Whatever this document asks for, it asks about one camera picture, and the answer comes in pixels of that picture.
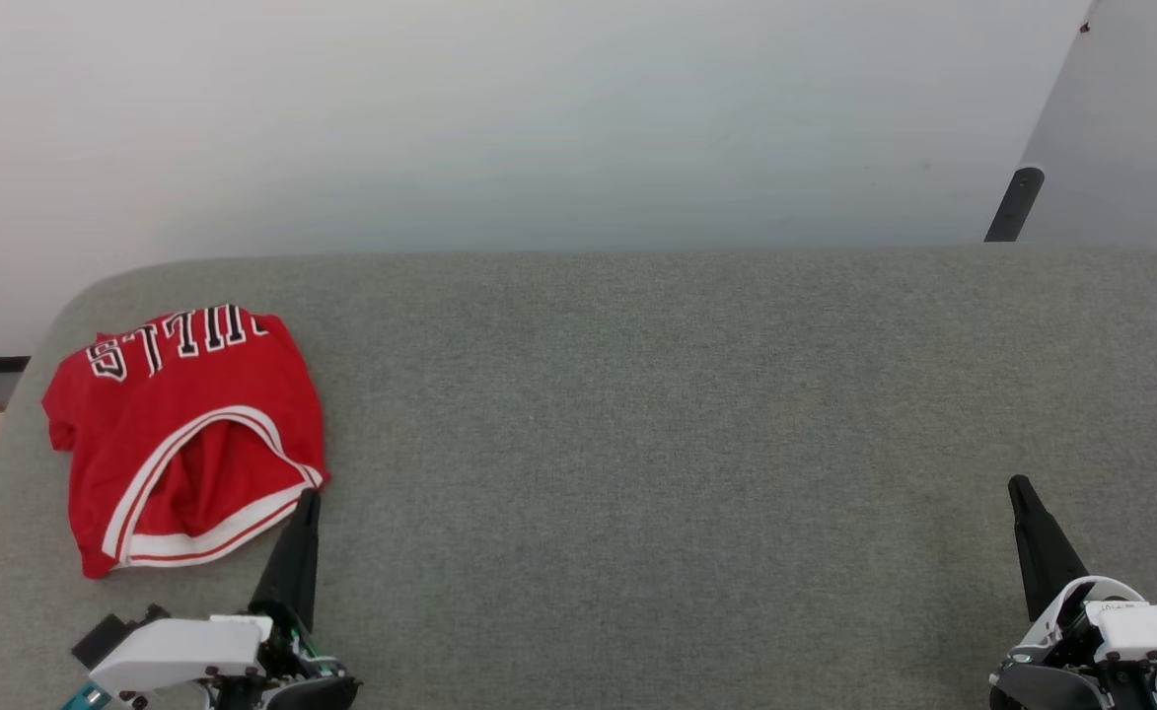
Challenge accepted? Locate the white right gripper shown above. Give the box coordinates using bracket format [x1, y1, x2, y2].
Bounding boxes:
[989, 474, 1157, 710]

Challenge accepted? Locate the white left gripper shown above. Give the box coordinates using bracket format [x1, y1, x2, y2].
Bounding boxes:
[88, 489, 363, 710]

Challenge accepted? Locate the red Bulls basketball jersey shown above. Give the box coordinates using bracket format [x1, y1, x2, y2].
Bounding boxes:
[42, 304, 328, 580]

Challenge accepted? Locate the grey fabric sofa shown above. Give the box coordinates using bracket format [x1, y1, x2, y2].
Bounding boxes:
[0, 245, 1157, 710]

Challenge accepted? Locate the light grey partition panel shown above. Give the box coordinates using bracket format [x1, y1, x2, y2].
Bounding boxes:
[1017, 0, 1157, 253]

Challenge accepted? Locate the black post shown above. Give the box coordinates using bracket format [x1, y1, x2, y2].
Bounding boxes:
[983, 166, 1046, 244]

